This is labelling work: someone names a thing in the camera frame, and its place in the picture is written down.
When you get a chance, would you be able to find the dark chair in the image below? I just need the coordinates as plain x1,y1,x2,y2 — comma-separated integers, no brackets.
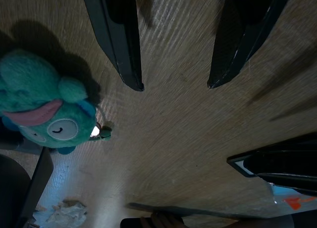
0,146,54,228

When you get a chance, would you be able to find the crumpled white paper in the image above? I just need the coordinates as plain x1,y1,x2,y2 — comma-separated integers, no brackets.
46,199,88,228

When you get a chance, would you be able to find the clear packet orange print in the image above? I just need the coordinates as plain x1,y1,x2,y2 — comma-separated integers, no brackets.
268,184,317,212

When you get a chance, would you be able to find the black rectangular tray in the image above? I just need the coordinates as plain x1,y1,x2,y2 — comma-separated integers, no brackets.
226,136,317,197

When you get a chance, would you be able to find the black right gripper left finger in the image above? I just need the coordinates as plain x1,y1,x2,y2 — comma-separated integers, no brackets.
81,0,145,92

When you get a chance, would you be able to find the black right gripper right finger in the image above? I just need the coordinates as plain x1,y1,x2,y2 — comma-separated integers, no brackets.
207,0,294,90

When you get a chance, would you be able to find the teal plush toy keychain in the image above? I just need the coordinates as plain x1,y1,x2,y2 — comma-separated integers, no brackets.
0,48,115,155

